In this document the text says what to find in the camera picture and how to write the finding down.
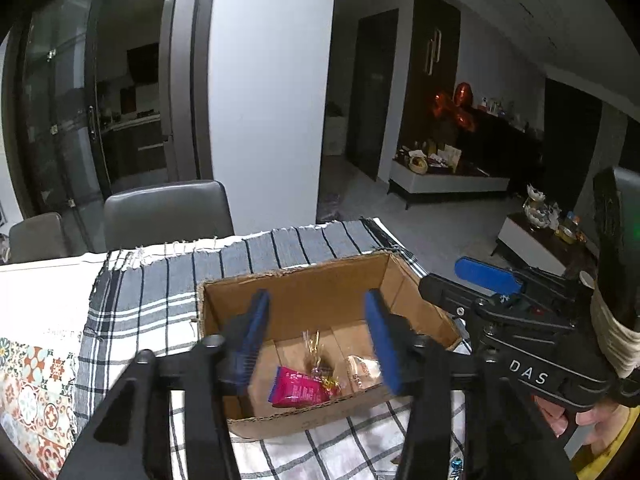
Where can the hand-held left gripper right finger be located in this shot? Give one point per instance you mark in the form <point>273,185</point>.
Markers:
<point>382,345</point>

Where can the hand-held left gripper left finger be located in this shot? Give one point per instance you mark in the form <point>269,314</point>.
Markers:
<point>245,350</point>

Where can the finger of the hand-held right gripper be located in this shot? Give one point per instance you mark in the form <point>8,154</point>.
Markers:
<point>445,292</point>
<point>487,274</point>

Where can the clear pastry packet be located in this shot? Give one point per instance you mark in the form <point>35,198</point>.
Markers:
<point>362,372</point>

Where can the pink snack packet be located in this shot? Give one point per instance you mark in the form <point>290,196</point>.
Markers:
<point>297,387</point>

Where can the gold candy bag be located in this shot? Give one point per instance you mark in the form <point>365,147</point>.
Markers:
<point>317,360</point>

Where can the brown cardboard box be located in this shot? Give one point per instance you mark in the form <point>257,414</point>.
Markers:
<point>310,285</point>

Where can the person's right hand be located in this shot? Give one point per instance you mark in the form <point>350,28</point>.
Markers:
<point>595,417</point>

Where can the white coffee table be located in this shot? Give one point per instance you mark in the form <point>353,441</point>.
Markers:
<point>530,247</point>

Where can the white lotus ornament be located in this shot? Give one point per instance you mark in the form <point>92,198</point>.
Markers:
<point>537,207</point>

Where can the low white cabinet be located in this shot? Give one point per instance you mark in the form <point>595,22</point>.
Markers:
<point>450,182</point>

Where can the black white checkered tablecloth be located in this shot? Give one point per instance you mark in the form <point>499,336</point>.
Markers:
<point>150,290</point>

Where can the large grey chair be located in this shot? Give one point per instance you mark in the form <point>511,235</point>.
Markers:
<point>167,212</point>

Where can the red foil balloons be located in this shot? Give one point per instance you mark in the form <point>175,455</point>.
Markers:
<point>452,107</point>

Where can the white bin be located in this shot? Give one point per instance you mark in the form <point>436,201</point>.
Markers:
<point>336,132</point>

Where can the dark interior door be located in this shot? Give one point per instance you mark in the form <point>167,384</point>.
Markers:
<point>372,95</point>

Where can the white patterned table runner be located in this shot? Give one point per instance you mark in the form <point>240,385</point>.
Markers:
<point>40,300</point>

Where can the dark tall wardrobe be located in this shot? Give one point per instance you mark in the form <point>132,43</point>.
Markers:
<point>430,50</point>

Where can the small grey chair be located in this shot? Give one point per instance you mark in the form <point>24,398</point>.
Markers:
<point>37,237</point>

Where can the grey refrigerator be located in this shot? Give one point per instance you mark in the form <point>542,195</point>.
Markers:
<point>177,85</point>

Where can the glass sliding door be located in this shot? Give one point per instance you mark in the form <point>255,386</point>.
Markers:
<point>55,110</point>

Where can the dark wall panel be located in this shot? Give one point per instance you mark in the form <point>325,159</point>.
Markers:
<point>572,150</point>

